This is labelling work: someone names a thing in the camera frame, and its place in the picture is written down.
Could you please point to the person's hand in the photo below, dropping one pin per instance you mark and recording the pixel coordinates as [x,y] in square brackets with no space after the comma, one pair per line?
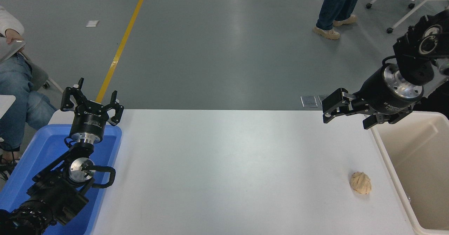
[14,35]

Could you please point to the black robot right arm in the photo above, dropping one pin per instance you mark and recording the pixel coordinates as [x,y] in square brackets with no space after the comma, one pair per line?
[415,58]

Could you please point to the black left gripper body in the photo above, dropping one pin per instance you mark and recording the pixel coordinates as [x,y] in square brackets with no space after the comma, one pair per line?
[89,121]

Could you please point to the white side table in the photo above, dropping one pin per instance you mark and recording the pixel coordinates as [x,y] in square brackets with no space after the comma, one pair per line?
[5,105]

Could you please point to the blue plastic tray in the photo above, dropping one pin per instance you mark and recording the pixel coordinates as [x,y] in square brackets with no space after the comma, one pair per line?
[42,147]

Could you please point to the metal floor plate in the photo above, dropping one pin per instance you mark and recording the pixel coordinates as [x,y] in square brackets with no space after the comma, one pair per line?
[322,98]
[309,101]

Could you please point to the grey tablet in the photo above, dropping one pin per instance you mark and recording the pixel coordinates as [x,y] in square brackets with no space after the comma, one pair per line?
[7,49]

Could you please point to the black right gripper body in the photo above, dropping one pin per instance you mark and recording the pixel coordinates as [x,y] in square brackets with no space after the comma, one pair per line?
[377,94]

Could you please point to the large pale bin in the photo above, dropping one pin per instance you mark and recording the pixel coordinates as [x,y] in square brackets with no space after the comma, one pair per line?
[421,165]

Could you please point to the tan paper ball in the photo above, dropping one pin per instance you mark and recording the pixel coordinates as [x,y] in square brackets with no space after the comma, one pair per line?
[360,183]

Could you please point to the grey seat wheeled chair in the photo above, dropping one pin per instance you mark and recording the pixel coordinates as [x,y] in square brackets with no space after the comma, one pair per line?
[37,74]

